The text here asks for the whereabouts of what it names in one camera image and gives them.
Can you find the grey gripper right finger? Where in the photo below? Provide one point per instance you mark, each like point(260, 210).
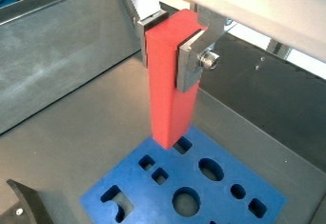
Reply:
point(195, 54)

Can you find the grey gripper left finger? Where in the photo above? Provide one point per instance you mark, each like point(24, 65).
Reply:
point(145, 15)

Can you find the red rectangular block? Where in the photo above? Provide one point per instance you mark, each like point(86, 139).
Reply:
point(169, 105)

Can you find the dark grey left panel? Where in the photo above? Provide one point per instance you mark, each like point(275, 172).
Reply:
point(53, 49)

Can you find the blue shape sorting board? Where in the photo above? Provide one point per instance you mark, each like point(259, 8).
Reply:
point(192, 184)

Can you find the black curved bracket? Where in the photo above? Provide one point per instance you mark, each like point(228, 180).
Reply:
point(28, 210)

